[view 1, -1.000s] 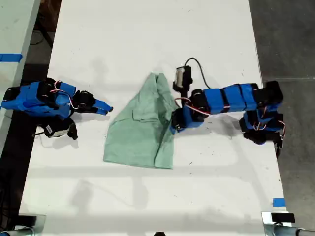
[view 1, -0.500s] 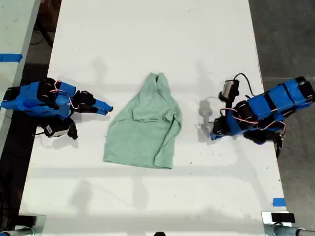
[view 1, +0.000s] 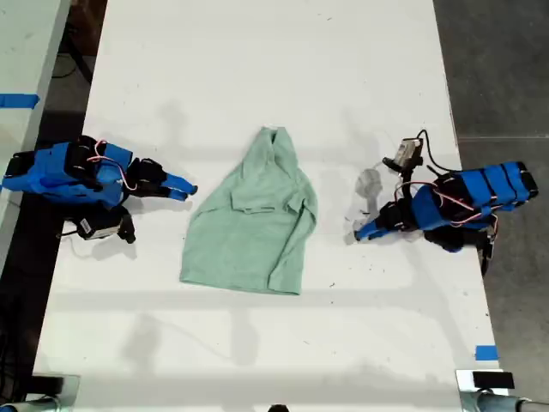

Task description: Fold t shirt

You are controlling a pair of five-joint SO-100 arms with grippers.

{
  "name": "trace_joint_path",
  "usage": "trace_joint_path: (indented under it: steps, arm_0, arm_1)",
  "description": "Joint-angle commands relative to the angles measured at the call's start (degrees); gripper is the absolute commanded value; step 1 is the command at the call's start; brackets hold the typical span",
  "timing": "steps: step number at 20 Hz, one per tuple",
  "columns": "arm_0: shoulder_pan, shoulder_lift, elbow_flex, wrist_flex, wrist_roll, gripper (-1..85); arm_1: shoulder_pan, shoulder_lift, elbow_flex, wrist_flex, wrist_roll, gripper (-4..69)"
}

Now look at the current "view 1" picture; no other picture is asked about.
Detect black camera box white label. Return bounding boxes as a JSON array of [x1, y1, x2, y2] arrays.
[[75, 211, 120, 242]]

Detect white mounting plate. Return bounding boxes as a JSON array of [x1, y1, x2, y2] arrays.
[[455, 368, 516, 392]]

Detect black floor cable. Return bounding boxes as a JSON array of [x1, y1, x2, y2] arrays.
[[51, 50, 94, 83]]

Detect black camera stalk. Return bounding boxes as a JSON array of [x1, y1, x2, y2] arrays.
[[116, 207, 137, 245], [382, 155, 420, 203]]

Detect black block on plate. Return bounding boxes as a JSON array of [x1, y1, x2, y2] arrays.
[[31, 374, 66, 394]]

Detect thick black camera cable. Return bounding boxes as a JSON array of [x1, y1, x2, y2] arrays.
[[417, 129, 452, 175]]

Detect grey metal tube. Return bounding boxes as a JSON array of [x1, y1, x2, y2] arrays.
[[460, 390, 549, 412], [0, 397, 62, 412]]

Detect black table clamp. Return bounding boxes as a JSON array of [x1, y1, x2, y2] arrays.
[[479, 225, 501, 276]]

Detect pale green t-shirt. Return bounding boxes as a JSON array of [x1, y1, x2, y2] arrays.
[[178, 125, 320, 297]]

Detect small black flat box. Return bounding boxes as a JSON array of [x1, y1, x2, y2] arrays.
[[472, 372, 515, 390]]

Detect white side table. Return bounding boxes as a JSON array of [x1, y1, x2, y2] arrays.
[[0, 0, 73, 270]]

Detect long blue tape strip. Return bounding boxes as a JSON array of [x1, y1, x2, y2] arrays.
[[0, 93, 41, 110]]

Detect grey black camera box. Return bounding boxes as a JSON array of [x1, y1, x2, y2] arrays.
[[395, 137, 425, 167]]

